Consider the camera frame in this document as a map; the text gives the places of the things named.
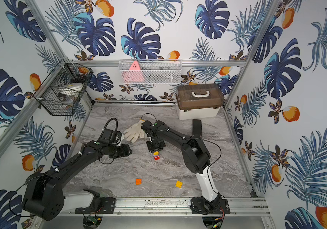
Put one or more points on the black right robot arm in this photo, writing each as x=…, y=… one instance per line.
x=196, y=158

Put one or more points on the yellow small lego brick front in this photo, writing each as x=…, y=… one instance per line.
x=179, y=184

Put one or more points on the clear wall shelf tray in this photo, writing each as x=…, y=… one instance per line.
x=164, y=72

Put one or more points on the white knit work glove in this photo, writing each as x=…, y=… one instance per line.
x=134, y=133

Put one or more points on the brown lid tool box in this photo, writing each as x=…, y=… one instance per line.
x=198, y=101

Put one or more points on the black wire basket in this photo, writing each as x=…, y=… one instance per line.
x=63, y=88

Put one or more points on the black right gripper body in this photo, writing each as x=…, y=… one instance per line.
x=155, y=145

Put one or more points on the pink triangle object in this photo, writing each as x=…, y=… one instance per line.
x=133, y=74

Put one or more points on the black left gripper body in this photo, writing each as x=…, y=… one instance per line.
x=122, y=150

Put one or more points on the orange small lego brick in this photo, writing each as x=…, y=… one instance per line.
x=138, y=181

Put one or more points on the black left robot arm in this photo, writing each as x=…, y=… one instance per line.
x=44, y=195

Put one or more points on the black battery box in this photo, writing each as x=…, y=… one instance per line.
x=197, y=128

